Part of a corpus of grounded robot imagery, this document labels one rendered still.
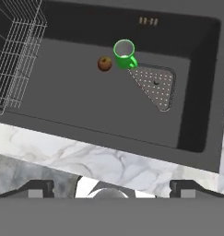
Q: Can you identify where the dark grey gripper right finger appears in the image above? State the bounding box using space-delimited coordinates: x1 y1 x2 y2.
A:
169 179 224 199

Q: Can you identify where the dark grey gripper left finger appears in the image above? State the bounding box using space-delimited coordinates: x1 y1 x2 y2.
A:
0 179 55 199

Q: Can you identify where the dark grey sink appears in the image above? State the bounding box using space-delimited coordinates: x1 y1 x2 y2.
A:
0 0 224 174

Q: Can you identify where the green mug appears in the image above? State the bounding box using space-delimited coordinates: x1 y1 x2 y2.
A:
112 38 139 71

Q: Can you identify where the white and grey round object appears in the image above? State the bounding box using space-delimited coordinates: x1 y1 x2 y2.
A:
74 175 158 199

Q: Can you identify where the perforated grey drain plate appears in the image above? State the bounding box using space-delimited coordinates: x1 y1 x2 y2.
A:
127 63 177 113

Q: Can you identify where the red-brown apple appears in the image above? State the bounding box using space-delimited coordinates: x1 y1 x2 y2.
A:
97 55 113 73

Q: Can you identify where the white wire dish rack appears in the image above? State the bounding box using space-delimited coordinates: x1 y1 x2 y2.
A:
0 0 49 116

